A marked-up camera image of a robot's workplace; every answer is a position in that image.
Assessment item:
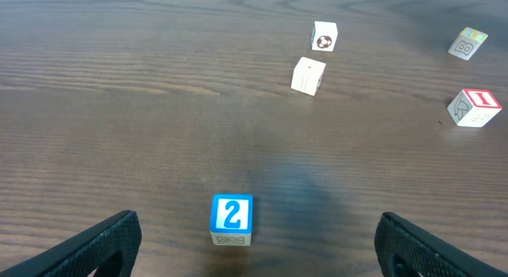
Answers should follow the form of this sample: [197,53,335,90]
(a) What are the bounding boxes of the white block red side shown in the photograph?
[291,57,326,96]

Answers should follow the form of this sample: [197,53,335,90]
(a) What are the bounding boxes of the yellow top letter block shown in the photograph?
[448,27,488,60]

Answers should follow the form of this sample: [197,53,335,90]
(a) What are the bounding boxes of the red letter I block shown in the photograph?
[447,89,502,128]

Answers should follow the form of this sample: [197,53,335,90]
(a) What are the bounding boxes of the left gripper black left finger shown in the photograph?
[1,210,142,277]

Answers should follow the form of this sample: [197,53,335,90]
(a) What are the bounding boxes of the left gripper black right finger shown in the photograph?
[374,212,507,277]

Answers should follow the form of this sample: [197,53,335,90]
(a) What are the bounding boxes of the blue number 2 block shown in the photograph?
[210,194,253,247]

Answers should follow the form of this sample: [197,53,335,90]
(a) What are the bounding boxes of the white block soccer ball picture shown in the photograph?
[311,21,338,52]

